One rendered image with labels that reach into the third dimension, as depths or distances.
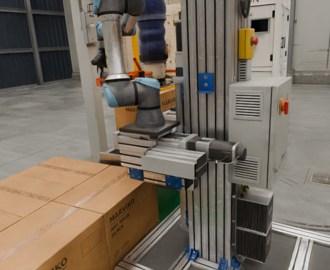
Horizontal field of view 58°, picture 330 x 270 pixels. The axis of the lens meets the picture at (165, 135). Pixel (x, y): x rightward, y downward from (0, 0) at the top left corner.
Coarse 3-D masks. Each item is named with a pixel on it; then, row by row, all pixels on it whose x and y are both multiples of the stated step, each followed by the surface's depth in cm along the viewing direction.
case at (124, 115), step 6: (168, 90) 224; (174, 90) 228; (162, 96) 213; (168, 96) 221; (174, 96) 229; (162, 102) 214; (168, 102) 222; (174, 102) 230; (114, 108) 230; (120, 108) 227; (126, 108) 224; (132, 108) 221; (162, 108) 215; (168, 108) 223; (120, 114) 228; (126, 114) 225; (132, 114) 223; (120, 120) 230; (126, 120) 227; (132, 120) 224; (120, 126) 232
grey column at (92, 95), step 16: (80, 0) 291; (80, 16) 294; (80, 32) 302; (80, 48) 308; (80, 64) 314; (96, 96) 322; (96, 112) 324; (96, 128) 329; (96, 144) 336; (96, 160) 343
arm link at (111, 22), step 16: (96, 0) 128; (112, 0) 129; (112, 16) 130; (112, 32) 132; (112, 48) 133; (112, 64) 134; (112, 80) 134; (128, 80) 137; (112, 96) 134; (128, 96) 136
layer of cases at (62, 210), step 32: (64, 160) 247; (0, 192) 196; (32, 192) 194; (64, 192) 191; (96, 192) 189; (128, 192) 186; (0, 224) 159; (32, 224) 157; (64, 224) 156; (96, 224) 159; (128, 224) 187; (0, 256) 134; (32, 256) 133; (64, 256) 140; (96, 256) 161
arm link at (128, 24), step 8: (128, 0) 131; (136, 0) 133; (144, 0) 140; (128, 8) 133; (136, 8) 135; (144, 8) 142; (128, 16) 149; (136, 16) 145; (128, 24) 158; (128, 32) 170
